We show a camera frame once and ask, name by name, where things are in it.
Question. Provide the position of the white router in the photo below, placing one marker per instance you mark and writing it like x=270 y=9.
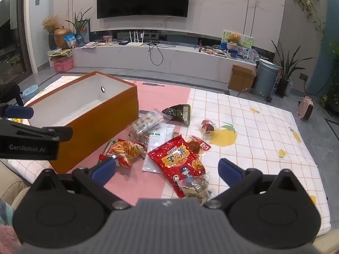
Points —
x=135 y=41

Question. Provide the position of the clear packet of fried snacks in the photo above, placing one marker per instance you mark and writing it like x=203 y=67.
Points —
x=194 y=187

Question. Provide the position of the blue snack bag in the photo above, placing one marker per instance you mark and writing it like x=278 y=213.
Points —
x=70 y=41

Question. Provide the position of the pink storage box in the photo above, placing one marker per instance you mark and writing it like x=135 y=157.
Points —
x=63 y=64

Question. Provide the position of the small red round snack packet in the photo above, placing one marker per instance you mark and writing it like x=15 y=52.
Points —
x=208 y=128

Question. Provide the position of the gold vase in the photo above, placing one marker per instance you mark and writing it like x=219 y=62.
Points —
x=62 y=38

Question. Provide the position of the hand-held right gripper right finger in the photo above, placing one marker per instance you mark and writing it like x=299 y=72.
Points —
x=229 y=173

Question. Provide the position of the large red snack packet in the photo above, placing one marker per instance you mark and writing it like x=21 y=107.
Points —
x=174 y=158

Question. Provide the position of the grey trash can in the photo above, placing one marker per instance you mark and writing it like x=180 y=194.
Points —
x=266 y=79

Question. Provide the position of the dark green triangular packet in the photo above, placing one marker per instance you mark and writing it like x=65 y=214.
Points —
x=178 y=112

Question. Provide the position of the blue white box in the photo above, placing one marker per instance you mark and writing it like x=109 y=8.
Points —
x=235 y=52

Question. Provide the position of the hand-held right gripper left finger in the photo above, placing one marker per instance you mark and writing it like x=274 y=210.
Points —
x=104 y=168

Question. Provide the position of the dark bottle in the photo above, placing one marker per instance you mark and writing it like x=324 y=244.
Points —
x=200 y=45

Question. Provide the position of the checked fruit print cloth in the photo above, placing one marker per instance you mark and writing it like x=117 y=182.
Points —
x=251 y=143

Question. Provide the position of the pink flat box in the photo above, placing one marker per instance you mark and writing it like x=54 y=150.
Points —
x=92 y=44

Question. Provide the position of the orange storage box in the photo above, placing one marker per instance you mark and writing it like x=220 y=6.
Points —
x=92 y=137

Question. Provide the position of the green bush plant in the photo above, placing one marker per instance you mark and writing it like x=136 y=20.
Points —
x=332 y=79

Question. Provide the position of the small brown red snack packet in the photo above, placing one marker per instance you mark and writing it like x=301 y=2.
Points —
x=196 y=145

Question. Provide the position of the wall socket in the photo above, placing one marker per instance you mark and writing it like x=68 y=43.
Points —
x=303 y=77

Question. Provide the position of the dried flowers in dark vase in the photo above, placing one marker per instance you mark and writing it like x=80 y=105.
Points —
x=50 y=25

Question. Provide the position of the clear packet of white balls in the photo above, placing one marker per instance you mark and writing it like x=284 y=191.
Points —
x=145 y=123

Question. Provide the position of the green plant in blue vase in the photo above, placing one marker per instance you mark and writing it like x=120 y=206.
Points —
x=79 y=29

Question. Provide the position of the pile of packets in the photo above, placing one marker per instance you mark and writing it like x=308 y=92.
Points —
x=59 y=53

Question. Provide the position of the pink fluffy cloth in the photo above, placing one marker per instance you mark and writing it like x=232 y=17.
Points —
x=8 y=230

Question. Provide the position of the cardboard box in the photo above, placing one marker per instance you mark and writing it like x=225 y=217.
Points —
x=241 y=79

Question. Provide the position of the yellow teddy bear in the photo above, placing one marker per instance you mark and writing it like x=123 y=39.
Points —
x=235 y=39

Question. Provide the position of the green white printed box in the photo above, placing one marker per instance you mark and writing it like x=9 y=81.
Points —
x=249 y=41

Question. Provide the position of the hanging ivy vine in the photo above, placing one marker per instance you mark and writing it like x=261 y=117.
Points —
x=308 y=5

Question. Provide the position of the pink heater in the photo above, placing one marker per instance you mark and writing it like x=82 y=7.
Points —
x=306 y=108

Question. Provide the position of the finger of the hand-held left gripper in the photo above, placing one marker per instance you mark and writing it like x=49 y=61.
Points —
x=20 y=112
x=50 y=132

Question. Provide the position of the orange fries snack packet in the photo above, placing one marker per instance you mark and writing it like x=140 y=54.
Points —
x=124 y=150

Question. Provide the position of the tall potted plant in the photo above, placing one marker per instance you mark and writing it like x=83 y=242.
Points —
x=284 y=68

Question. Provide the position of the white marble television console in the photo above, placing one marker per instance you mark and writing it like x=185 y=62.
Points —
x=185 y=60

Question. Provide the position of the blue plastic stool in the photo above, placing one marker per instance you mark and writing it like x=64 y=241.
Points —
x=31 y=91

